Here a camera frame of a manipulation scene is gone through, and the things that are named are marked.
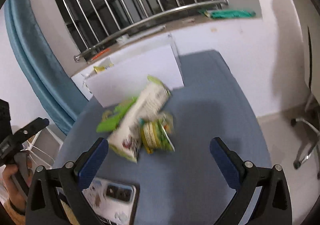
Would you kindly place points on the green plastic bag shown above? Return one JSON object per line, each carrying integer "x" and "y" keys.
{"x": 227, "y": 14}

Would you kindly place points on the white rice cracker packet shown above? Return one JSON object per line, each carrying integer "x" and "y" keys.
{"x": 111, "y": 119}

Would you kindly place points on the white storage box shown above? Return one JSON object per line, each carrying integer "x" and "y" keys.
{"x": 128, "y": 76}

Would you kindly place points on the person's left hand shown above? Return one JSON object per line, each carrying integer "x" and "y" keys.
{"x": 15, "y": 196}

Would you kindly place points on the small pink stick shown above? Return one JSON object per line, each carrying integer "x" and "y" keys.
{"x": 189, "y": 20}

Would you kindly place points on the green white snack packet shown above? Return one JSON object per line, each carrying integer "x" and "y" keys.
{"x": 125, "y": 141}

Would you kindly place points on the white chair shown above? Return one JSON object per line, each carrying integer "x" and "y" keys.
{"x": 309, "y": 22}

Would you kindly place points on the blue curtain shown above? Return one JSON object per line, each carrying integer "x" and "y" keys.
{"x": 57, "y": 93}

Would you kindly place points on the orange pen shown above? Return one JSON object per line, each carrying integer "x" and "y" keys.
{"x": 100, "y": 54}

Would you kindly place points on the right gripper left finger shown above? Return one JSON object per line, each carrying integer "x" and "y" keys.
{"x": 43, "y": 203}

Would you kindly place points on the smartphone with patterned case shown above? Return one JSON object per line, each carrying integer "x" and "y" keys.
{"x": 113, "y": 202}

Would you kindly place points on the yellow snack in box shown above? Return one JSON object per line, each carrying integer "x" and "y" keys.
{"x": 103, "y": 66}

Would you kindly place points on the green round-cookie snack packet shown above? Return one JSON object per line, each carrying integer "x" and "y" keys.
{"x": 155, "y": 133}

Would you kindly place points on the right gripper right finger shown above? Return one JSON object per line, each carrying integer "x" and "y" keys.
{"x": 273, "y": 205}

